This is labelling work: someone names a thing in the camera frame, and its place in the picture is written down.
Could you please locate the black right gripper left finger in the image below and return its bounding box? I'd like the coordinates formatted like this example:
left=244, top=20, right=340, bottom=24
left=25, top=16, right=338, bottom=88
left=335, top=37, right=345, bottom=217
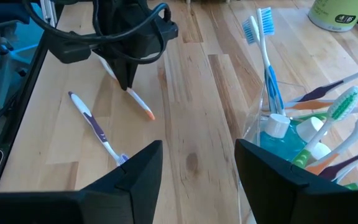
left=82, top=139, right=163, bottom=224

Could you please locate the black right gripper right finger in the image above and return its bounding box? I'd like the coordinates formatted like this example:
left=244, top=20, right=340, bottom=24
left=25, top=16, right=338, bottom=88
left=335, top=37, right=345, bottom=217
left=235, top=139, right=341, bottom=224

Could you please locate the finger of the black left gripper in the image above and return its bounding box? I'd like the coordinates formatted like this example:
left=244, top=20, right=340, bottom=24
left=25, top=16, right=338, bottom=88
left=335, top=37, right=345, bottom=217
left=106, top=57, right=127, bottom=90
left=124, top=54, right=142, bottom=91

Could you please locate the clear acrylic organizer box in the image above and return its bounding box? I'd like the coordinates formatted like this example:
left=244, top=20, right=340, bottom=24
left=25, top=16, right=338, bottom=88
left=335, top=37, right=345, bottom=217
left=237, top=80, right=358, bottom=224

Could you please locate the green wipes canister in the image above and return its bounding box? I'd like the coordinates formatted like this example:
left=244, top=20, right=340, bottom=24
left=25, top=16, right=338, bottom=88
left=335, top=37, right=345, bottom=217
left=308, top=0, right=358, bottom=33

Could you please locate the silver frame bracket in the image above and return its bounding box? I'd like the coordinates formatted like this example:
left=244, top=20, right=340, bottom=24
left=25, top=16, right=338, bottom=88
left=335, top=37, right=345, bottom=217
left=40, top=0, right=58, bottom=29

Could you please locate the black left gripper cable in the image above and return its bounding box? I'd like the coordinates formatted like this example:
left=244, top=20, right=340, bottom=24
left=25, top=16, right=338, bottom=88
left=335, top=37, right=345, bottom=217
left=22, top=0, right=171, bottom=65

